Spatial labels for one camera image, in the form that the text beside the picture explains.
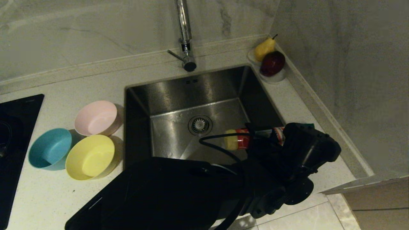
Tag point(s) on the small white dish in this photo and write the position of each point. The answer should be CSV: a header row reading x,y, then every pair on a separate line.
x,y
250,57
274,78

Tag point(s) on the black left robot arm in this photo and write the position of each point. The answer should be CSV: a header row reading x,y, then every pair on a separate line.
x,y
159,198

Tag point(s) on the round metal drain strainer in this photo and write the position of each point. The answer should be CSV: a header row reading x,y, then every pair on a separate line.
x,y
200,125

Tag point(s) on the yellow plastic bowl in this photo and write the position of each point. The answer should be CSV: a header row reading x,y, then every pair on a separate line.
x,y
91,156

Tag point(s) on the yellow-capped orange dish soap bottle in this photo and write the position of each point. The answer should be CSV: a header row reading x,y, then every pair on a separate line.
x,y
236,139

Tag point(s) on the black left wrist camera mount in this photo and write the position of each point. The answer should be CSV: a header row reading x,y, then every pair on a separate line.
x,y
310,150

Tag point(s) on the black induction cooktop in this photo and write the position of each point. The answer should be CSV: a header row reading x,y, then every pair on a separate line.
x,y
16,134

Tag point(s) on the yellow pear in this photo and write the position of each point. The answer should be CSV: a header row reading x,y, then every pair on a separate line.
x,y
263,49

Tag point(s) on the dark red apple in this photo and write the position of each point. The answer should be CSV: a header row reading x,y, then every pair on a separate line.
x,y
272,64

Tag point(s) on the stainless steel sink basin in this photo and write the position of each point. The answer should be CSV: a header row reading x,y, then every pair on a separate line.
x,y
179,95

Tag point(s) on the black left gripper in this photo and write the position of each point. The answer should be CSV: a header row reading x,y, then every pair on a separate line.
x,y
268,159

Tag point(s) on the blue plastic bowl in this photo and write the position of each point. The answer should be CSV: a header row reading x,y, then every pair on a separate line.
x,y
51,148

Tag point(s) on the pink plastic bowl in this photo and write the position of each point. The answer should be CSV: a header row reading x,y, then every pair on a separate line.
x,y
96,118

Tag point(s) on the green and yellow sponge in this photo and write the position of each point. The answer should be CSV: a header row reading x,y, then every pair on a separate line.
x,y
308,125

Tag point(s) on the chrome faucet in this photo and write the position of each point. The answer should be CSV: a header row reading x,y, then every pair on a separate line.
x,y
184,28

